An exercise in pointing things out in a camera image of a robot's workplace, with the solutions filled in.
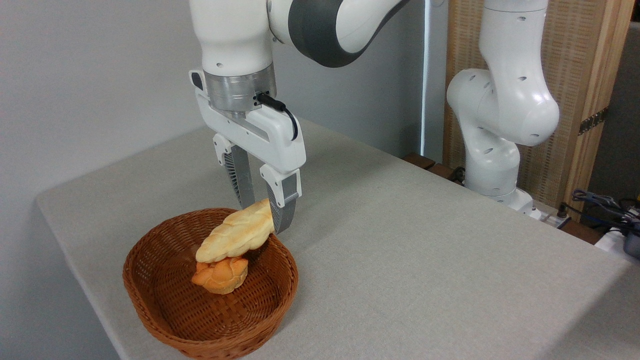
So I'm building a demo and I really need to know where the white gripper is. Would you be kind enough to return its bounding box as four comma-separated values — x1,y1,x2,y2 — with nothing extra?
195,90,307,235

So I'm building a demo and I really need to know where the long braided bread loaf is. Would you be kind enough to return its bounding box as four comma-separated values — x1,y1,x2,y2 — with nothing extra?
195,198,275,264

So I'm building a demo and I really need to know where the round knotted bread roll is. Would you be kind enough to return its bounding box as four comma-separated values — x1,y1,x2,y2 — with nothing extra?
191,256,249,295

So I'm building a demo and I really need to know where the brown wicker basket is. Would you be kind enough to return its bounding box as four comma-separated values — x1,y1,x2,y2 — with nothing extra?
122,208,299,360

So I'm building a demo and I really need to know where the dark wooden board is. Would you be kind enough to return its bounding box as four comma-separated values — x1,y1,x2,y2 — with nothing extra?
403,152,467,187

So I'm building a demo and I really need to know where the black screen hinge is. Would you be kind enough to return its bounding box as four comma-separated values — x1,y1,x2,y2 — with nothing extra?
579,107,610,136

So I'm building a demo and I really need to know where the wooden framed woven screen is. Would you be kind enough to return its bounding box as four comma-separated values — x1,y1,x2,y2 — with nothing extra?
443,0,636,221

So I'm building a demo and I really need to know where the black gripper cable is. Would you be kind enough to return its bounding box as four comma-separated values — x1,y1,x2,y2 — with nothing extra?
256,92,299,142

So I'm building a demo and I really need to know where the black and blue cable bundle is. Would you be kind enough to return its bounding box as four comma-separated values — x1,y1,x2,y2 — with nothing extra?
560,189,640,232

